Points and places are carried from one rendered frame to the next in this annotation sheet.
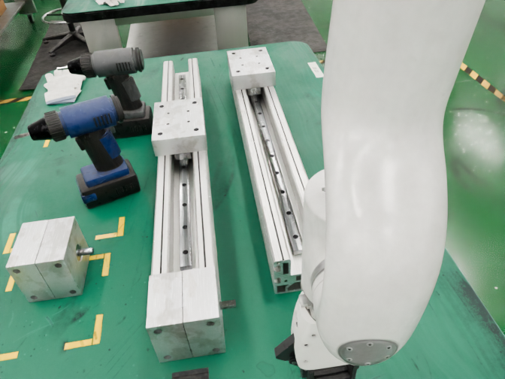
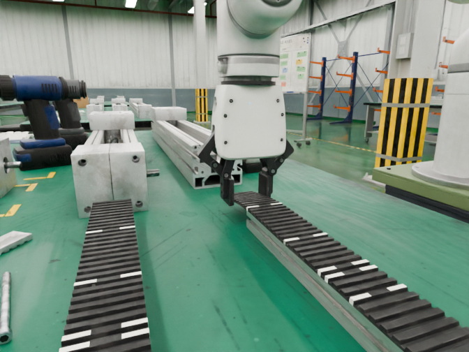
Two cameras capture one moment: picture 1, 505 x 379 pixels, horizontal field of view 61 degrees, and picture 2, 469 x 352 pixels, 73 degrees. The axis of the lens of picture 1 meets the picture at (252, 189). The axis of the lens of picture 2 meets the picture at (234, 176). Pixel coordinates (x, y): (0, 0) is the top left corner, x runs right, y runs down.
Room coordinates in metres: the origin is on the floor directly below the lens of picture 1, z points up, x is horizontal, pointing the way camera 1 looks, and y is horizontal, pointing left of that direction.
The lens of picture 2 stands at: (-0.16, 0.05, 0.96)
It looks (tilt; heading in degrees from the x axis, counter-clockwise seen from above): 15 degrees down; 345
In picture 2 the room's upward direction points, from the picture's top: straight up
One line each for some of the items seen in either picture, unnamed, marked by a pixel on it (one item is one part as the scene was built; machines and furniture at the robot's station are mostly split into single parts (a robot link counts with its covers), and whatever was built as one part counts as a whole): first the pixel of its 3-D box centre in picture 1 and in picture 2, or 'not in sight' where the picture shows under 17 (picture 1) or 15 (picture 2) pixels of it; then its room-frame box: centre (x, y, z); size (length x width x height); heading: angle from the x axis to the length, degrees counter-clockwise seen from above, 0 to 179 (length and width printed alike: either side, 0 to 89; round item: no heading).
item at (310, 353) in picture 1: (335, 321); (247, 116); (0.28, -0.09, 0.93); 0.10 x 0.07 x 0.11; 95
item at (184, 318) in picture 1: (195, 312); (120, 176); (0.37, 0.10, 0.83); 0.12 x 0.09 x 0.10; 95
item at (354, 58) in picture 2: not in sight; (343, 88); (9.09, -5.92, 1.10); 3.30 x 0.90 x 2.20; 6
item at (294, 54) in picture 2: not in sight; (276, 92); (5.88, -2.38, 0.97); 1.51 x 0.50 x 1.95; 26
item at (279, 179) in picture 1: (265, 138); (180, 138); (0.83, -0.04, 0.82); 0.80 x 0.10 x 0.09; 5
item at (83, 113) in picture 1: (83, 156); (24, 122); (0.71, 0.34, 0.89); 0.20 x 0.08 x 0.22; 115
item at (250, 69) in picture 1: (250, 72); (167, 116); (1.08, -0.02, 0.87); 0.16 x 0.11 x 0.07; 5
